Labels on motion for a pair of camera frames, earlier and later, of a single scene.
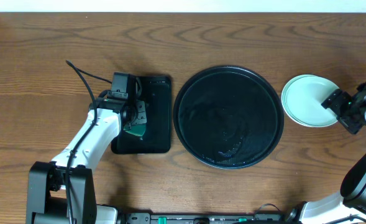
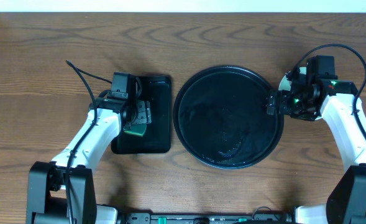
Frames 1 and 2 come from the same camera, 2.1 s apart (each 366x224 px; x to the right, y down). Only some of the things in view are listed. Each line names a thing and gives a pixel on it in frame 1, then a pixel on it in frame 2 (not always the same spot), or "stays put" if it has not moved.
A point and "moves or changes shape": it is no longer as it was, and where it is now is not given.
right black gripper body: [350, 117] -> [296, 106]
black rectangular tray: [156, 91] stays put
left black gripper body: [140, 116] stays put
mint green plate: [303, 100] moves or changes shape
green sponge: [137, 129] stays put
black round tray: [228, 117] stays put
